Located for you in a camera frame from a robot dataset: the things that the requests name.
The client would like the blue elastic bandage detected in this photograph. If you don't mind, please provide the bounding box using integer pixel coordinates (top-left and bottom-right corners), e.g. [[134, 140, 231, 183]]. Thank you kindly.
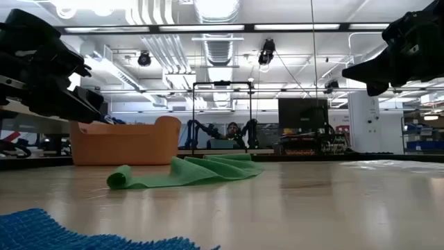
[[0, 208, 221, 250]]

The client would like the black monitor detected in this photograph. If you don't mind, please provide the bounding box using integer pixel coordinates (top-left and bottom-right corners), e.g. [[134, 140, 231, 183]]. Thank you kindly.
[[277, 98, 329, 135]]

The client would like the black hose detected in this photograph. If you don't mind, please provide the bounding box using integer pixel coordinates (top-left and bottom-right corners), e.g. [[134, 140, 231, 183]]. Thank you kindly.
[[0, 138, 33, 158]]

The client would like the wooden side table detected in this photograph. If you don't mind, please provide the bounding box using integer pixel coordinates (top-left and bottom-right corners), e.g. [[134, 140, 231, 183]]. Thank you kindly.
[[0, 103, 72, 135]]

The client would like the green elastic bandage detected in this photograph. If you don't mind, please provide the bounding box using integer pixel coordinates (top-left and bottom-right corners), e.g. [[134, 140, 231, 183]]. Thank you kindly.
[[106, 153, 264, 190]]

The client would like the cluttered workbench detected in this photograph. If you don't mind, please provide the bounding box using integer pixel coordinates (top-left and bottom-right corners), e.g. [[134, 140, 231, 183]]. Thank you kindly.
[[277, 126, 351, 156]]

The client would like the clear plastic zip bag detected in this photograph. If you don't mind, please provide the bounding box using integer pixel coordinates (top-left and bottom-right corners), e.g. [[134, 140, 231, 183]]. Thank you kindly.
[[339, 159, 444, 174]]

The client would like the person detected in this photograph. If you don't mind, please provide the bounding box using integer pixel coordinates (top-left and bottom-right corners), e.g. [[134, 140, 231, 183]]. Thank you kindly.
[[221, 121, 244, 149]]

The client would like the black crossbar with lights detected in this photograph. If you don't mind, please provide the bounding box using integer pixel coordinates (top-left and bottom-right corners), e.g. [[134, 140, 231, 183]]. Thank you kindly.
[[55, 23, 393, 35]]

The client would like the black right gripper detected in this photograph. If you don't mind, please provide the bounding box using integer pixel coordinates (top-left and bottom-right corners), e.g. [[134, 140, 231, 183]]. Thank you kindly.
[[341, 0, 444, 97]]

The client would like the black hanging camera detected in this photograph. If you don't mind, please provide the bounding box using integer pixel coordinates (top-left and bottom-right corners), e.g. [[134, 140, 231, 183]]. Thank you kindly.
[[258, 37, 277, 66], [137, 51, 153, 67], [324, 79, 340, 94]]

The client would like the orange plastic bin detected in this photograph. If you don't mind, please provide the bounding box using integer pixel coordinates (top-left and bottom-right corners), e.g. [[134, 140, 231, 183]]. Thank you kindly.
[[70, 115, 182, 166]]

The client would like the shelf with blue bins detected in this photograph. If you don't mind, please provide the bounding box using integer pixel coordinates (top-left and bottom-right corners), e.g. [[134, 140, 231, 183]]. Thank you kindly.
[[401, 110, 444, 155]]

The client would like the thin black hanging cable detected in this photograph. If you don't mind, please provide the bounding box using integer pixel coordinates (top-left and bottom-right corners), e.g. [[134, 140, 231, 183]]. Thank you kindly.
[[309, 0, 319, 105]]

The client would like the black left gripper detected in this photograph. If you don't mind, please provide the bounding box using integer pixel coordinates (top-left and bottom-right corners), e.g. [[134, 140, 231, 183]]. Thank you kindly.
[[0, 9, 105, 124]]

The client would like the teal laptop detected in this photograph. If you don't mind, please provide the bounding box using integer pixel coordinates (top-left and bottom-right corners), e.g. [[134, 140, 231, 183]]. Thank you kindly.
[[207, 138, 235, 149]]

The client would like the white pillar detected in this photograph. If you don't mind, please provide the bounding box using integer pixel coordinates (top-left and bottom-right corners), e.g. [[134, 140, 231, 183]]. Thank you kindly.
[[348, 90, 382, 153]]

